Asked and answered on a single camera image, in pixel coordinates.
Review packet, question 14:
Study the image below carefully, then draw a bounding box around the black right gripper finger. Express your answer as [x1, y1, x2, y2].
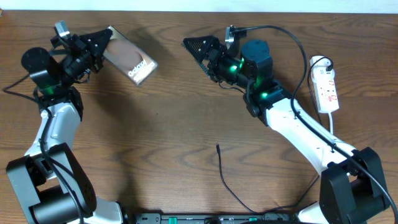
[199, 62, 213, 80]
[182, 35, 224, 61]

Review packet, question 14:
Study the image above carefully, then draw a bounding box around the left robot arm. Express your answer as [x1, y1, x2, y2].
[6, 28, 129, 223]

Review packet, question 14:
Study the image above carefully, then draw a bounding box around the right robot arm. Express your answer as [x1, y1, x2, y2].
[182, 35, 397, 223]

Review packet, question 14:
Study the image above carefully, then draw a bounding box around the white power strip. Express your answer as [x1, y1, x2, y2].
[310, 55, 339, 114]

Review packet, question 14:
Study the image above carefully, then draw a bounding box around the black right camera cable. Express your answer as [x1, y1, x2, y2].
[231, 24, 398, 215]

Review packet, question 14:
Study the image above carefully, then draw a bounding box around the black camera cable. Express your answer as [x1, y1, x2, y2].
[231, 24, 398, 215]
[2, 73, 86, 224]

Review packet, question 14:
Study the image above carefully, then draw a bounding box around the black left camera cable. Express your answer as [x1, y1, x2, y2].
[2, 73, 86, 224]

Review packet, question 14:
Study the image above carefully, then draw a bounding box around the black charger cable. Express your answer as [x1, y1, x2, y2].
[216, 56, 335, 215]

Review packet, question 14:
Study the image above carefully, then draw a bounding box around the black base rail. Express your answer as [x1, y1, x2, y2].
[128, 213, 299, 224]

